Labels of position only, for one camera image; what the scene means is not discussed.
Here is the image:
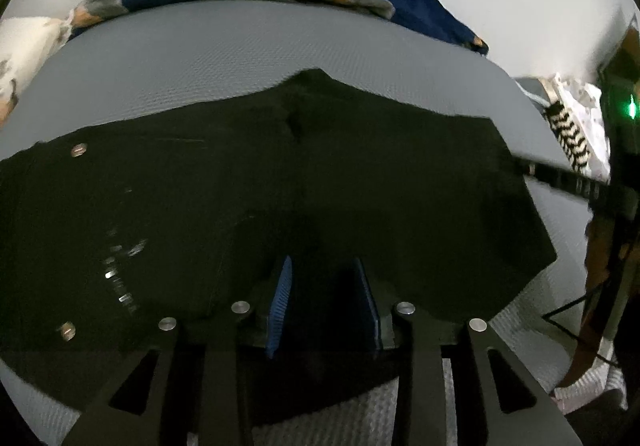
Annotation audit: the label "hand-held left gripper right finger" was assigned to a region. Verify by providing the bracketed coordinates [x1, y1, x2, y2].
[350, 256, 583, 446]

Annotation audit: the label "white printed cloth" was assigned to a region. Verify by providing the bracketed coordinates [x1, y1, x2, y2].
[550, 73, 612, 179]

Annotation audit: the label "white strap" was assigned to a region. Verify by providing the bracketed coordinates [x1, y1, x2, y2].
[517, 86, 552, 113]

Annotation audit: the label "black pants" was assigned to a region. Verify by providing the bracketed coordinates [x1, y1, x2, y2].
[0, 68, 558, 427]

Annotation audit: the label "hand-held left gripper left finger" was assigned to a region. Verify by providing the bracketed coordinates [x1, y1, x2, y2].
[62, 255, 296, 446]

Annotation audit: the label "black cable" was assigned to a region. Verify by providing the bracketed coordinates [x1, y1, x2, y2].
[542, 288, 623, 369]

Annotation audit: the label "black white striped cloth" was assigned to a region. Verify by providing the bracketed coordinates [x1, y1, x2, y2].
[542, 100, 593, 174]

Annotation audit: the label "white floral pillow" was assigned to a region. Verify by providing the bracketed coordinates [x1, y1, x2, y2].
[0, 16, 68, 127]

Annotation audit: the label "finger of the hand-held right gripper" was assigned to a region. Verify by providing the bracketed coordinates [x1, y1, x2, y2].
[505, 153, 613, 207]

